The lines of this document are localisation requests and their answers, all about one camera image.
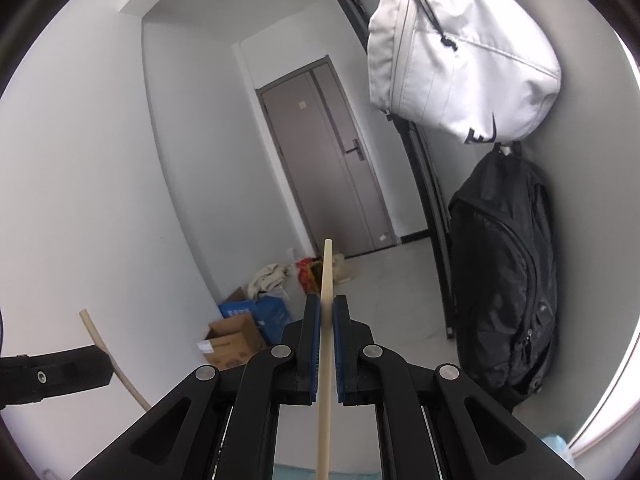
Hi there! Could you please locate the wooden chopstick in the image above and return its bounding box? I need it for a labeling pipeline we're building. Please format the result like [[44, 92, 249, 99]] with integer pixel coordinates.
[[79, 309, 151, 412]]

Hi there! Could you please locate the brown cardboard box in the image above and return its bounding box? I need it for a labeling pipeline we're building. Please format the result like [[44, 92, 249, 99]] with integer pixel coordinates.
[[198, 313, 266, 370]]

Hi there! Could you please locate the blue cardboard box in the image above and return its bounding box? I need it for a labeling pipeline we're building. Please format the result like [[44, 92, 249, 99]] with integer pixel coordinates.
[[218, 287, 292, 344]]

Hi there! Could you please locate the cream cloth on box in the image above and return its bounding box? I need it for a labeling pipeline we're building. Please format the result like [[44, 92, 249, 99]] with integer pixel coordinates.
[[246, 263, 293, 299]]

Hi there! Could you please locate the red yellow shopping bag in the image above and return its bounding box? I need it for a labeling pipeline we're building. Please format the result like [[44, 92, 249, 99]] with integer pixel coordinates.
[[295, 257, 322, 295]]

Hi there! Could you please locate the black backpack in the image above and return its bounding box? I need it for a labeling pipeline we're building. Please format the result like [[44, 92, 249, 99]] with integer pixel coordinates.
[[449, 145, 558, 410]]

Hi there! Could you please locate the grey door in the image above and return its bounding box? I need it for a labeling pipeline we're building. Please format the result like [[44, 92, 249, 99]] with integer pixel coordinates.
[[257, 56, 397, 257]]

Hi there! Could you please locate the white hanging bag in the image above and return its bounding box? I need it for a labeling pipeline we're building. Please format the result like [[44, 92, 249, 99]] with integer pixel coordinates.
[[367, 0, 562, 144]]

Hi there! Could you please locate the black door frame rail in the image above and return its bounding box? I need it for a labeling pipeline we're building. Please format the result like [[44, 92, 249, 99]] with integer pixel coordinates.
[[336, 0, 456, 339]]

